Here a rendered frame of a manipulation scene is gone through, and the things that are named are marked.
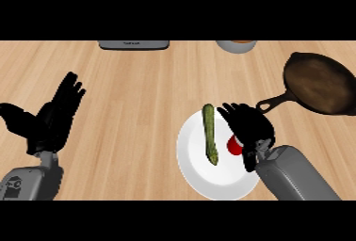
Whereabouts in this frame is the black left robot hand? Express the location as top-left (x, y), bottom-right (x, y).
top-left (0, 71), bottom-right (86, 156)

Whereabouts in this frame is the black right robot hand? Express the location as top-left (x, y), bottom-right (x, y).
top-left (215, 102), bottom-right (276, 173)

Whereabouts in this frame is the red can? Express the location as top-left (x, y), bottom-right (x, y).
top-left (225, 135), bottom-right (245, 156)

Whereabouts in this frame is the white round plate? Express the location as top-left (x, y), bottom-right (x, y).
top-left (175, 107), bottom-right (261, 201)

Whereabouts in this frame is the dark cast iron pan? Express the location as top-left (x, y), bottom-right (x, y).
top-left (253, 51), bottom-right (356, 117)

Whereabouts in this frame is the green asparagus spear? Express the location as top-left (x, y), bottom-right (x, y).
top-left (202, 103), bottom-right (219, 167)

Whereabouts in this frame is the grey round cup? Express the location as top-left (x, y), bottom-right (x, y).
top-left (214, 40), bottom-right (258, 55)

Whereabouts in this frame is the grey flat appliance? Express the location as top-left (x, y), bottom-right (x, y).
top-left (97, 40), bottom-right (171, 51)

